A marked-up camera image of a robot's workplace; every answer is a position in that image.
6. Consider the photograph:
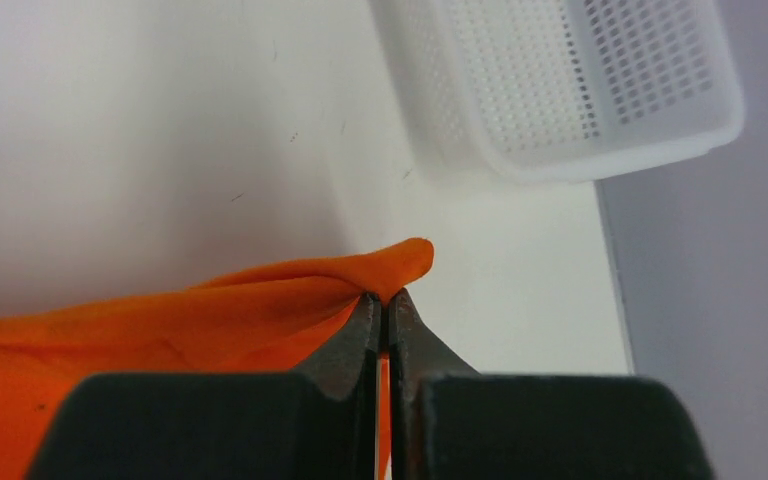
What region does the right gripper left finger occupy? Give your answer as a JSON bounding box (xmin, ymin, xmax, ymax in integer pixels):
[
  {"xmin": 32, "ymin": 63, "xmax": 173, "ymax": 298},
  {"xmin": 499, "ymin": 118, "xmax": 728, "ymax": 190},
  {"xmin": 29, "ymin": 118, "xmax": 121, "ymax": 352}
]
[{"xmin": 27, "ymin": 294, "xmax": 381, "ymax": 479}]

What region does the orange t shirt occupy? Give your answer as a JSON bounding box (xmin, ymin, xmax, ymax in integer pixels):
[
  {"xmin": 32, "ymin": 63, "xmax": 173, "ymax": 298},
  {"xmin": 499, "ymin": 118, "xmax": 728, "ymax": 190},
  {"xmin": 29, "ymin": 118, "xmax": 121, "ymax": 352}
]
[{"xmin": 0, "ymin": 238, "xmax": 434, "ymax": 479}]

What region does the white plastic basket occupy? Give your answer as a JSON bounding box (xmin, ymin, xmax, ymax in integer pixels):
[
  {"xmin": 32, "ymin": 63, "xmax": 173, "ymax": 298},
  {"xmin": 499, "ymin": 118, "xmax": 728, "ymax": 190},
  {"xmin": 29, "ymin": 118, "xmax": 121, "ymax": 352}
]
[{"xmin": 371, "ymin": 0, "xmax": 745, "ymax": 184}]

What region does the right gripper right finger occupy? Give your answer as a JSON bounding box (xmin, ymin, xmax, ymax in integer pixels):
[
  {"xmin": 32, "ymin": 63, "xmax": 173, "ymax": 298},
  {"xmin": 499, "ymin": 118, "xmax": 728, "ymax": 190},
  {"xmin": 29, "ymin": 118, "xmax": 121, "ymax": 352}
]
[{"xmin": 387, "ymin": 291, "xmax": 715, "ymax": 479}]

